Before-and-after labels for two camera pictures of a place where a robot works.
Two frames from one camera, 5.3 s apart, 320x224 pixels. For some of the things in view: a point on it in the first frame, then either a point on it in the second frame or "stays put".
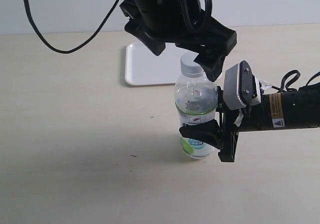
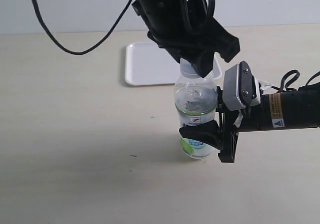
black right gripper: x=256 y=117 stays put
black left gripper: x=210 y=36 -> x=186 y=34
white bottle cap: x=189 y=68 stays put
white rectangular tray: x=143 y=66 stays put
